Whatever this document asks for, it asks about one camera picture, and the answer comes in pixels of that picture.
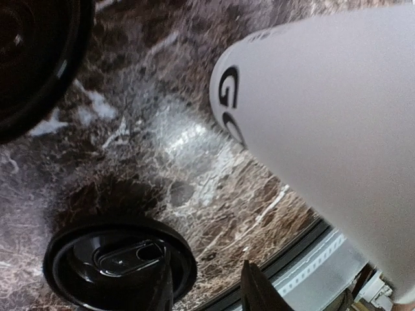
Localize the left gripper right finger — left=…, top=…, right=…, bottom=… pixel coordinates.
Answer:
left=241, top=260, right=293, bottom=311

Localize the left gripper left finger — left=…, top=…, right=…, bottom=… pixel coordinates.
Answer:
left=154, top=249, right=173, bottom=311

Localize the stack of black lids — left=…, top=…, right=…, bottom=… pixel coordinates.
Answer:
left=43, top=218, right=197, bottom=310

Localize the single white paper cup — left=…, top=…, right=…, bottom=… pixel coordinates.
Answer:
left=209, top=3, right=414, bottom=304

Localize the single black cup lid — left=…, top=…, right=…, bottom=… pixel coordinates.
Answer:
left=1, top=1, right=95, bottom=144

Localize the white slotted cable duct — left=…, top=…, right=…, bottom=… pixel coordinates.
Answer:
left=272, top=231, right=348, bottom=297

